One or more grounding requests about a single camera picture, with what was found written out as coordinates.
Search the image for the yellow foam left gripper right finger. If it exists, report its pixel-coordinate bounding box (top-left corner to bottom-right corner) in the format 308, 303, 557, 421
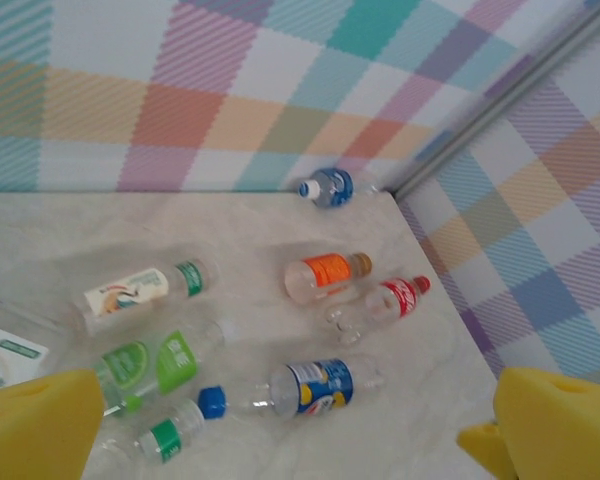
457, 366, 600, 480

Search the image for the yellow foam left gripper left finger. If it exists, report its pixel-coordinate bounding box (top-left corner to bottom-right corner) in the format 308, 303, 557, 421
0, 368, 106, 480

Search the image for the white box green label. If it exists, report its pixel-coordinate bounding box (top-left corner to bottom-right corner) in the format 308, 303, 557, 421
0, 318, 50, 397

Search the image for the green band white cap bottle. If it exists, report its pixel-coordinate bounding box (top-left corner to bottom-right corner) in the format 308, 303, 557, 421
95, 398, 207, 467

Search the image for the lime green label bottle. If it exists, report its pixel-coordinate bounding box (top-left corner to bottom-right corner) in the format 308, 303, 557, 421
92, 322, 227, 420

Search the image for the cream label green band bottle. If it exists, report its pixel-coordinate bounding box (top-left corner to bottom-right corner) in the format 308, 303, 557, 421
71, 256, 220, 337

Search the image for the red label cola bottle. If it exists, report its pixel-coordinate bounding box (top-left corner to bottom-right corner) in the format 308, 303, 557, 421
323, 274, 432, 350

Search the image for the blue label cola bottle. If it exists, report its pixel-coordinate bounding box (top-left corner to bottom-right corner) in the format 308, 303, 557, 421
197, 355, 387, 421

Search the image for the orange label plastic bottle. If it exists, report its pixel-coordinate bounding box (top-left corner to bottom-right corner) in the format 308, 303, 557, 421
283, 250, 374, 305

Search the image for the blue label water bottle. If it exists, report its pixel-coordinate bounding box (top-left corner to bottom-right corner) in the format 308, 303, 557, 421
297, 166, 382, 211

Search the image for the aluminium frame post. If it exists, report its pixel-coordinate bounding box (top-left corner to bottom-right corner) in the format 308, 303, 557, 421
393, 0, 600, 200

